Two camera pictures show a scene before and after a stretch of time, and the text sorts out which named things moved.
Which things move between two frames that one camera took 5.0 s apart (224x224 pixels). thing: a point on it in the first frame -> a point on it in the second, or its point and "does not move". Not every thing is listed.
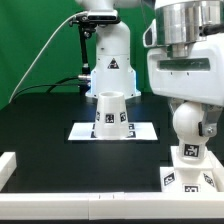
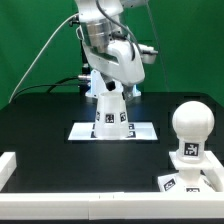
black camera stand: x=86 y=29 does not move
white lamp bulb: x=186 y=121 does not move
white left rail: x=7 y=167 does not move
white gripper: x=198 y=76 -> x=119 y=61
